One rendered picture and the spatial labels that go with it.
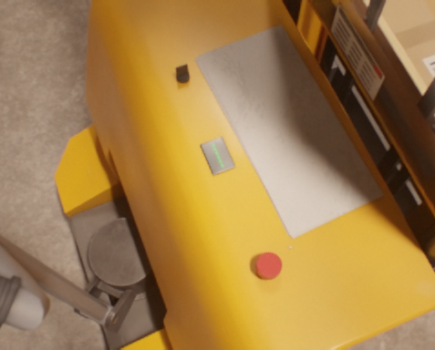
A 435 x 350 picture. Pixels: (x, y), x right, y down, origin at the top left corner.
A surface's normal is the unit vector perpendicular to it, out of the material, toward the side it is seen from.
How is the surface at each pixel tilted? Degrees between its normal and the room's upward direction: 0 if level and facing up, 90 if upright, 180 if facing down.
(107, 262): 0
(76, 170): 22
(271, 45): 0
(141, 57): 14
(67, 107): 0
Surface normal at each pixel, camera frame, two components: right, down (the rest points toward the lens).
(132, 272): -0.02, -0.38
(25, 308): 0.34, -0.20
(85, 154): -0.36, -0.22
